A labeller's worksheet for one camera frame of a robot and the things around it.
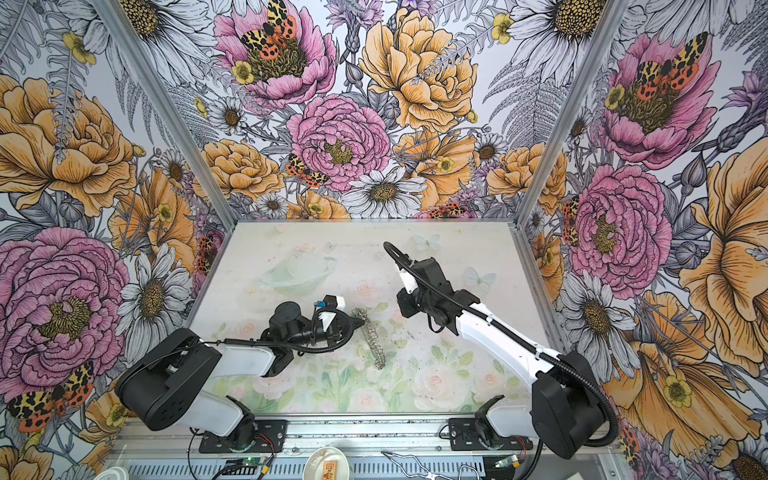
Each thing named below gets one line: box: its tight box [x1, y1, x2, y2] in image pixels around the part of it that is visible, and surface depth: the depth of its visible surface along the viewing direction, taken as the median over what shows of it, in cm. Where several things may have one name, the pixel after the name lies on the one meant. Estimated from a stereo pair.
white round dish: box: [302, 446, 351, 480], surface depth 71 cm
